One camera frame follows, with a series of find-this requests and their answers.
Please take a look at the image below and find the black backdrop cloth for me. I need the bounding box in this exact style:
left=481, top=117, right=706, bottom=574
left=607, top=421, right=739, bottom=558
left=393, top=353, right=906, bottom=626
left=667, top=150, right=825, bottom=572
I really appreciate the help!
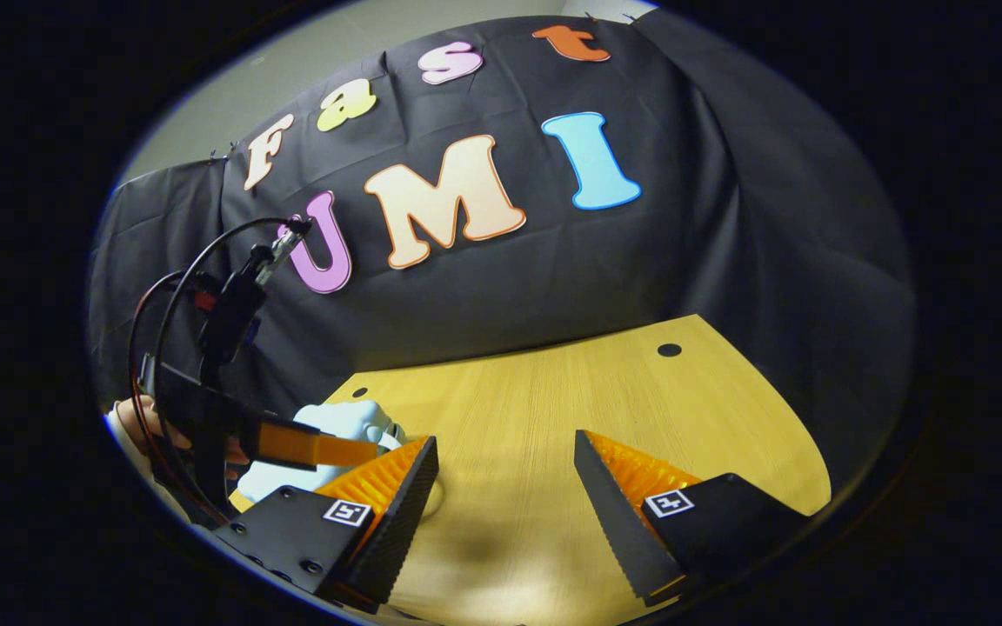
left=88, top=9, right=918, bottom=505

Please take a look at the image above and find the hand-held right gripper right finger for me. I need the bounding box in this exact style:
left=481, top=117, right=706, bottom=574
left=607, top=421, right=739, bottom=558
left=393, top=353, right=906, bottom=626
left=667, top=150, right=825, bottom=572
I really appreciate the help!
left=573, top=428, right=816, bottom=608

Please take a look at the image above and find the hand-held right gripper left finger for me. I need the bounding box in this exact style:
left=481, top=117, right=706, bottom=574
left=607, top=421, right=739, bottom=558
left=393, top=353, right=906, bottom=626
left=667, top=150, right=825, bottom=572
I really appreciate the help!
left=210, top=435, right=440, bottom=615

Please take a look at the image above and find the light blue suitcase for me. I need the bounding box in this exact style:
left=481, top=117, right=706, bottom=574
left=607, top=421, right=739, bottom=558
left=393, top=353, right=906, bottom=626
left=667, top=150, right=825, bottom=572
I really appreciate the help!
left=236, top=398, right=445, bottom=523

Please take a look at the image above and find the black cable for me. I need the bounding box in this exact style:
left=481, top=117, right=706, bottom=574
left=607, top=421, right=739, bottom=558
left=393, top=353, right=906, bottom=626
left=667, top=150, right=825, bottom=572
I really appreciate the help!
left=151, top=216, right=312, bottom=410

